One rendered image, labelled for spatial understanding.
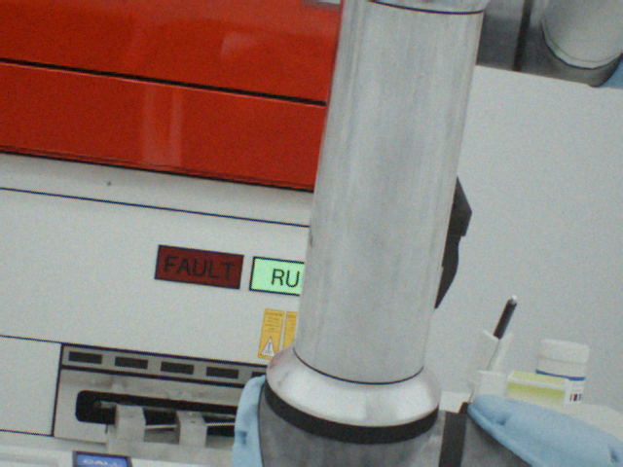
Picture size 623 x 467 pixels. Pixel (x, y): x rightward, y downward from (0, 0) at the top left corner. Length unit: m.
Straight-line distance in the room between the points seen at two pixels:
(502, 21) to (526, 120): 2.35
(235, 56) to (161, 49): 0.10
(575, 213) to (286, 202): 1.82
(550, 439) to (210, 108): 0.98
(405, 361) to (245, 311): 0.98
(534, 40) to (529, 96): 2.35
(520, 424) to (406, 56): 0.25
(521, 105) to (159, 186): 1.83
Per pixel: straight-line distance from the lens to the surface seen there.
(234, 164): 1.72
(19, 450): 1.24
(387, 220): 0.77
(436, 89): 0.75
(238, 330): 1.79
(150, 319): 1.77
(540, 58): 1.11
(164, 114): 1.71
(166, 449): 1.69
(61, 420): 1.78
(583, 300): 3.54
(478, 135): 3.41
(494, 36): 1.10
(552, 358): 1.80
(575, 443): 0.84
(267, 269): 1.78
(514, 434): 0.84
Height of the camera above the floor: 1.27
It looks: 3 degrees down
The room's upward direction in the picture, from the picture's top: 8 degrees clockwise
